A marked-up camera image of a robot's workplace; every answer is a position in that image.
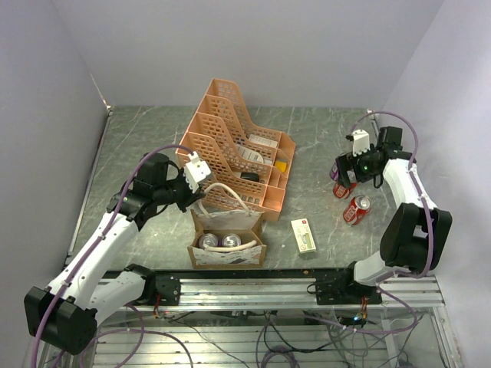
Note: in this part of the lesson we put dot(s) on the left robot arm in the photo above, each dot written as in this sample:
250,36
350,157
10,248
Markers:
67,313

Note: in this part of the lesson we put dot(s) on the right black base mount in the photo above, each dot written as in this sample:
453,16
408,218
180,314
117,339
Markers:
336,286

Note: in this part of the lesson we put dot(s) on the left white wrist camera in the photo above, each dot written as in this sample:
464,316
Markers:
196,171

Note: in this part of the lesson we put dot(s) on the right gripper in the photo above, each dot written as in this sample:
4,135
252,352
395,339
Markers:
344,162

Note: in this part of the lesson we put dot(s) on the purple Fanta can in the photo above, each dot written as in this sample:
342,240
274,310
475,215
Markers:
208,240

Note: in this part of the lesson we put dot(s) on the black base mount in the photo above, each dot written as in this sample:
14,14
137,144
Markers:
166,290
336,286

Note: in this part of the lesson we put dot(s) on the purple soda can rear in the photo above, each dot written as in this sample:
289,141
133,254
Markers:
334,172

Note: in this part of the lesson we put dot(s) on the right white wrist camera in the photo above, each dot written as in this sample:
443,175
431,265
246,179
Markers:
360,140

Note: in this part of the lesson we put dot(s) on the white papers in organizer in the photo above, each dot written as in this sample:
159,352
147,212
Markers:
262,155

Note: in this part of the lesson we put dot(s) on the purple soda can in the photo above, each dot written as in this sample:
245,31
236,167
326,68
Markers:
334,172
231,240

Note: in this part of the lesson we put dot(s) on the yellow sticky notes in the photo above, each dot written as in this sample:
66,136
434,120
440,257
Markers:
282,166

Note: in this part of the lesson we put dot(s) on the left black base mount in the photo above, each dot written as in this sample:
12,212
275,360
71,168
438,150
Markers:
166,290

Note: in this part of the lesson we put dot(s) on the red soda can front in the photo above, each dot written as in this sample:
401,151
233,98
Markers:
358,207

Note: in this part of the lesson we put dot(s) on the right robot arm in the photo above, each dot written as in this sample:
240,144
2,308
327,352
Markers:
414,240

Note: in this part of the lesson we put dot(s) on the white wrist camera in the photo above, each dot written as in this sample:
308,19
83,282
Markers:
360,140
196,171

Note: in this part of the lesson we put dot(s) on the purple soda can front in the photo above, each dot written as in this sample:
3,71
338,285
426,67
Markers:
231,240

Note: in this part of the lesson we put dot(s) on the white green cardboard box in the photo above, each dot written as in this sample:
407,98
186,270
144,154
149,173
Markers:
303,236

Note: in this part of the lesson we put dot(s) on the brown canvas tote bag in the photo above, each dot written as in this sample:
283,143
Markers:
245,222

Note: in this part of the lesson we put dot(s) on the peach plastic file organizer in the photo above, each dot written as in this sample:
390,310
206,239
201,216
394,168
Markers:
220,122

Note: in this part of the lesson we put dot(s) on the aluminium mounting rail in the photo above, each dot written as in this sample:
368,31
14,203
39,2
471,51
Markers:
275,293

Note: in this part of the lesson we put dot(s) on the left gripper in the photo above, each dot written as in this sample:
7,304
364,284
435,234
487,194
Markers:
190,197

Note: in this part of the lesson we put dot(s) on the red soda can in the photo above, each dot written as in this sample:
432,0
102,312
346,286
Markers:
342,192
358,207

